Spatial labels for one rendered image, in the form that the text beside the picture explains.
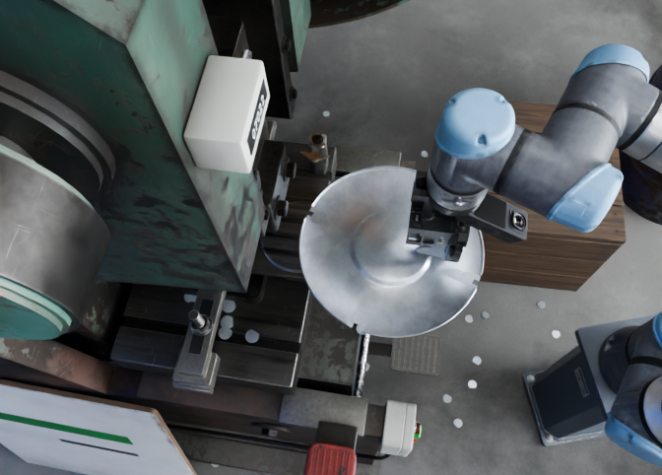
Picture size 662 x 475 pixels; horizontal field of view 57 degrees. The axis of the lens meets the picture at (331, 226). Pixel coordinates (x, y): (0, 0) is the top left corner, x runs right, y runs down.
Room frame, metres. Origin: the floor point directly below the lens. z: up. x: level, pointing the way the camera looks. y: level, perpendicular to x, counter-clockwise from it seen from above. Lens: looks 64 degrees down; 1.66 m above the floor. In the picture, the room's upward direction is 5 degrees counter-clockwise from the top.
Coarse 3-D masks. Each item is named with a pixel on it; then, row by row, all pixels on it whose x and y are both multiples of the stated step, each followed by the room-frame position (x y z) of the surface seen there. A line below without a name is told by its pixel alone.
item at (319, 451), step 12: (312, 444) 0.09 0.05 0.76; (324, 444) 0.09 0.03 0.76; (336, 444) 0.09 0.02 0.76; (312, 456) 0.08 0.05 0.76; (324, 456) 0.08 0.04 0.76; (336, 456) 0.08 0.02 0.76; (348, 456) 0.07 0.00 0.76; (312, 468) 0.06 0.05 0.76; (324, 468) 0.06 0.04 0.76; (336, 468) 0.06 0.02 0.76; (348, 468) 0.06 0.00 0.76
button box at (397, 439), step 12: (396, 408) 0.15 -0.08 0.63; (408, 408) 0.15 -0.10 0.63; (384, 420) 0.14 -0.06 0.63; (396, 420) 0.13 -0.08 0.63; (408, 420) 0.13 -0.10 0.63; (204, 432) 0.19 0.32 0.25; (216, 432) 0.19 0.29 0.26; (384, 432) 0.12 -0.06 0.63; (396, 432) 0.12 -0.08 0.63; (408, 432) 0.11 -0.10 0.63; (288, 444) 0.15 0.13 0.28; (300, 444) 0.14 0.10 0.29; (384, 444) 0.10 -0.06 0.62; (396, 444) 0.10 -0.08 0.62; (408, 444) 0.10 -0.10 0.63; (360, 456) 0.11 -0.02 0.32; (372, 456) 0.10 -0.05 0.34; (384, 456) 0.10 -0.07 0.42
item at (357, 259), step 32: (352, 192) 0.48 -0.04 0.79; (384, 192) 0.47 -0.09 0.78; (320, 224) 0.42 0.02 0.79; (352, 224) 0.42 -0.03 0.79; (384, 224) 0.41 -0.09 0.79; (320, 256) 0.37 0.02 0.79; (352, 256) 0.36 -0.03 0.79; (384, 256) 0.36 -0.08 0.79; (416, 256) 0.35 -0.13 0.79; (480, 256) 0.35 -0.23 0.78; (320, 288) 0.31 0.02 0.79; (352, 288) 0.31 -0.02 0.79; (384, 288) 0.31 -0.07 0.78; (416, 288) 0.30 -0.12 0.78; (448, 288) 0.30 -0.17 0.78; (384, 320) 0.26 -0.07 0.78; (416, 320) 0.25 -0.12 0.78; (448, 320) 0.25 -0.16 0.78
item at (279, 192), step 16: (208, 16) 0.50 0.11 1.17; (224, 32) 0.47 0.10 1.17; (240, 32) 0.47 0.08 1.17; (224, 48) 0.45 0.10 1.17; (240, 48) 0.46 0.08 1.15; (272, 144) 0.46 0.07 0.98; (256, 160) 0.43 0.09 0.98; (272, 160) 0.43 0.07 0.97; (288, 160) 0.45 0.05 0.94; (272, 176) 0.41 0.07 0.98; (288, 176) 0.43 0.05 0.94; (272, 192) 0.38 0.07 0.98; (272, 208) 0.37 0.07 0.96; (288, 208) 0.38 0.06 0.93; (272, 224) 0.36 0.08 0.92
